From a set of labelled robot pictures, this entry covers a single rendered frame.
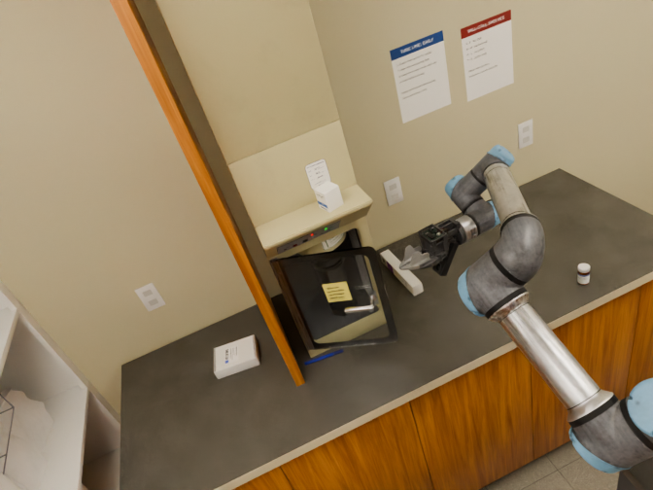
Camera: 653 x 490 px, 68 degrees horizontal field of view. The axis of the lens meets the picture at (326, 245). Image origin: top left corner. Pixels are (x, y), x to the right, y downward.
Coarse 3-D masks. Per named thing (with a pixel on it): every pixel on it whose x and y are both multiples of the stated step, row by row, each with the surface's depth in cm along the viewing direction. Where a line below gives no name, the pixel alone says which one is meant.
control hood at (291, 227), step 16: (352, 192) 137; (304, 208) 137; (320, 208) 135; (336, 208) 132; (352, 208) 130; (368, 208) 135; (272, 224) 135; (288, 224) 133; (304, 224) 131; (320, 224) 129; (272, 240) 128; (288, 240) 129; (272, 256) 139
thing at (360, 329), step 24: (288, 264) 142; (312, 264) 141; (336, 264) 140; (360, 264) 139; (312, 288) 147; (360, 288) 145; (384, 288) 144; (312, 312) 154; (336, 312) 152; (360, 312) 151; (384, 312) 150; (312, 336) 161; (336, 336) 159; (360, 336) 158; (384, 336) 157
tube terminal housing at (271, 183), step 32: (320, 128) 128; (224, 160) 130; (256, 160) 127; (288, 160) 130; (256, 192) 131; (288, 192) 134; (256, 224) 136; (352, 224) 147; (288, 256) 145; (320, 352) 169
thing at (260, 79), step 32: (160, 0) 102; (192, 0) 104; (224, 0) 106; (256, 0) 108; (288, 0) 110; (192, 32) 107; (224, 32) 109; (256, 32) 111; (288, 32) 114; (192, 64) 110; (224, 64) 113; (256, 64) 115; (288, 64) 117; (320, 64) 120; (224, 96) 116; (256, 96) 119; (288, 96) 121; (320, 96) 124; (224, 128) 120; (256, 128) 123; (288, 128) 125
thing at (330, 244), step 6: (342, 234) 154; (330, 240) 150; (336, 240) 151; (342, 240) 153; (312, 246) 150; (318, 246) 150; (324, 246) 150; (330, 246) 150; (336, 246) 151; (300, 252) 153; (306, 252) 152; (312, 252) 151; (318, 252) 150
